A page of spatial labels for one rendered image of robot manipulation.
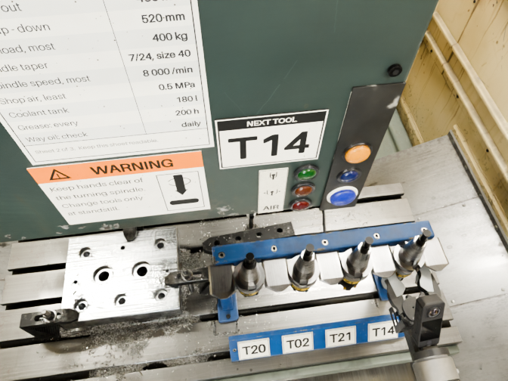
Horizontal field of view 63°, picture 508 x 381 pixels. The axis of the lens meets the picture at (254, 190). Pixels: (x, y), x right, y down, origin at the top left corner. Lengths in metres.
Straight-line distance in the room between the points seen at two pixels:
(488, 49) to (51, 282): 1.45
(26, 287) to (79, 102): 1.02
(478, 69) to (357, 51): 1.22
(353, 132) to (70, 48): 0.24
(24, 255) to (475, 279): 1.34
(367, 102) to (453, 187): 1.22
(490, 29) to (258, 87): 1.22
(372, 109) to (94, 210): 0.30
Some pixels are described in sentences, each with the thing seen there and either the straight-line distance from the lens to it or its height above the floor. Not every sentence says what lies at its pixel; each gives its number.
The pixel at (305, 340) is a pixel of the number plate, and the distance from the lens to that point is 1.11.
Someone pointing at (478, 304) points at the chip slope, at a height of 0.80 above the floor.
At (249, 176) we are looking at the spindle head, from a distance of 0.43.
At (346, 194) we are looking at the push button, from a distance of 0.48.
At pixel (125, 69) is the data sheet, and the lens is 0.32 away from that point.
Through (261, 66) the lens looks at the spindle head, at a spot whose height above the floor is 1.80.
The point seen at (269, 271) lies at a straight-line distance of 0.86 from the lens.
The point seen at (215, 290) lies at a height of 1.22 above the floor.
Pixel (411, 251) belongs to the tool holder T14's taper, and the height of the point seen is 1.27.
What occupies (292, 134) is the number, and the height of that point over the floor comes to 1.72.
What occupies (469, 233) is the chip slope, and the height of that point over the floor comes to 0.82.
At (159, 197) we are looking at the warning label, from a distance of 0.45.
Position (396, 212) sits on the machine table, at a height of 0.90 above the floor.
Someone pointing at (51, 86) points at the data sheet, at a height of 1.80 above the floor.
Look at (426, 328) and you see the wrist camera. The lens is 0.88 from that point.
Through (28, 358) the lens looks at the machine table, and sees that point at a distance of 1.26.
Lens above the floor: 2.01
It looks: 57 degrees down
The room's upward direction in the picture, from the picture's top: 1 degrees clockwise
